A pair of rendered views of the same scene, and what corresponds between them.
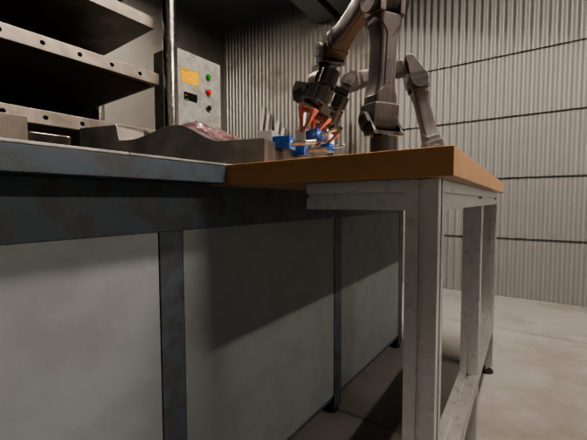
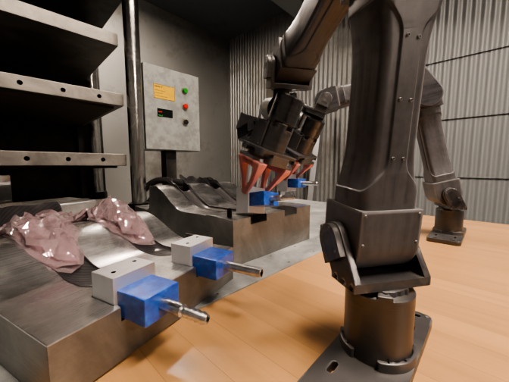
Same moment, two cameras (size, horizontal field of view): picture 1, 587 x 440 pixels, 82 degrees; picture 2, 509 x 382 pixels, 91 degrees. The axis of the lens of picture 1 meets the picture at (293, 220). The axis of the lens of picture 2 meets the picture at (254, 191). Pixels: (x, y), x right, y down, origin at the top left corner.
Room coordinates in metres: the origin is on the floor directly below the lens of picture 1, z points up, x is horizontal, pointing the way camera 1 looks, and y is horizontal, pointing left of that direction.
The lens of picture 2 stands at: (0.54, -0.12, 0.99)
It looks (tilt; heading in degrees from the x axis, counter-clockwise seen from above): 6 degrees down; 9
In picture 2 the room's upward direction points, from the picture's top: straight up
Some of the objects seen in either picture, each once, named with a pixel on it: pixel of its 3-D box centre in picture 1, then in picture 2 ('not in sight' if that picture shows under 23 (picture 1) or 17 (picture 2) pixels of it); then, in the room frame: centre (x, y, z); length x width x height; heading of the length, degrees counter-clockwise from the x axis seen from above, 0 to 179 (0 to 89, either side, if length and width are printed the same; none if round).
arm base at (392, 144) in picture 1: (383, 153); (377, 318); (0.80, -0.21, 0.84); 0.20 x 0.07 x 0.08; 146
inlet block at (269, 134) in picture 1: (288, 143); (156, 301); (0.76, 0.01, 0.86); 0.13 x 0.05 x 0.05; 71
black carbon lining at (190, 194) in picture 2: not in sight; (211, 192); (1.22, 0.10, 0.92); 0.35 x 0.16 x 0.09; 54
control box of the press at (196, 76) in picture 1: (190, 200); (170, 211); (1.82, 0.55, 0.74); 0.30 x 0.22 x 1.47; 144
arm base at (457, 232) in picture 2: not in sight; (448, 221); (1.29, -0.55, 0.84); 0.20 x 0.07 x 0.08; 146
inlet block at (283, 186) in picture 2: (329, 147); (299, 183); (1.34, -0.14, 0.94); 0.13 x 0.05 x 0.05; 54
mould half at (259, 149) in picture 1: (196, 152); (65, 246); (0.90, 0.25, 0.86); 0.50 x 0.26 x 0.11; 71
